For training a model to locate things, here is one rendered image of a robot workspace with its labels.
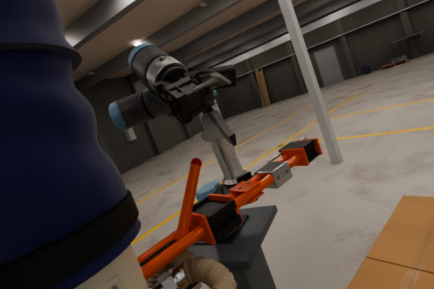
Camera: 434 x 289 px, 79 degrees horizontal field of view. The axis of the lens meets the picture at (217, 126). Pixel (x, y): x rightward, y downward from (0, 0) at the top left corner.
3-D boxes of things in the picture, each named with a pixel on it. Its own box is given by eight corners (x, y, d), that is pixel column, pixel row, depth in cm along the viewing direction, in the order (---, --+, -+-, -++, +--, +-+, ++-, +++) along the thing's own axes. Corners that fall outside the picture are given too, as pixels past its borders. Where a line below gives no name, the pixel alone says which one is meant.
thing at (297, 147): (308, 166, 70) (302, 148, 70) (285, 166, 76) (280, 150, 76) (323, 153, 75) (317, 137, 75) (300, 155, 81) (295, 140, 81)
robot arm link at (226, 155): (232, 200, 157) (183, 82, 140) (259, 191, 155) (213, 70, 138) (232, 215, 142) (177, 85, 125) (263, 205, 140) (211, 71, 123)
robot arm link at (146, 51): (164, 62, 77) (146, 33, 69) (187, 77, 69) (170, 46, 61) (139, 82, 75) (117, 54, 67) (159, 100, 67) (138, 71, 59)
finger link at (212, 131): (214, 160, 55) (189, 123, 56) (235, 145, 57) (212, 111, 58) (217, 157, 52) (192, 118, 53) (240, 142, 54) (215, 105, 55)
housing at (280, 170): (278, 189, 63) (272, 171, 63) (258, 188, 68) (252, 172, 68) (294, 176, 67) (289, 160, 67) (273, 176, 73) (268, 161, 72)
